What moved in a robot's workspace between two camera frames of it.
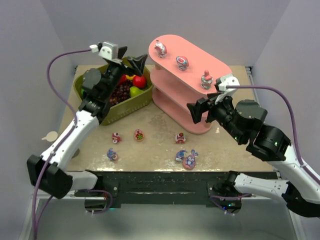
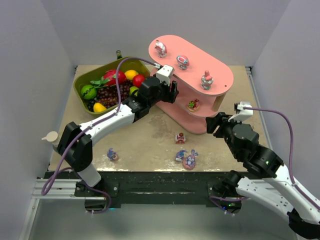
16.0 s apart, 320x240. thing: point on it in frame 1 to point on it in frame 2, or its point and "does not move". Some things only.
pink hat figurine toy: [206, 80] does not move
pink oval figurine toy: [182, 62] does not move
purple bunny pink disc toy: [189, 162] does not move
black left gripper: [125, 63] to [167, 92]
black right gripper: [208, 109] to [216, 124]
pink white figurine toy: [161, 49] does not move
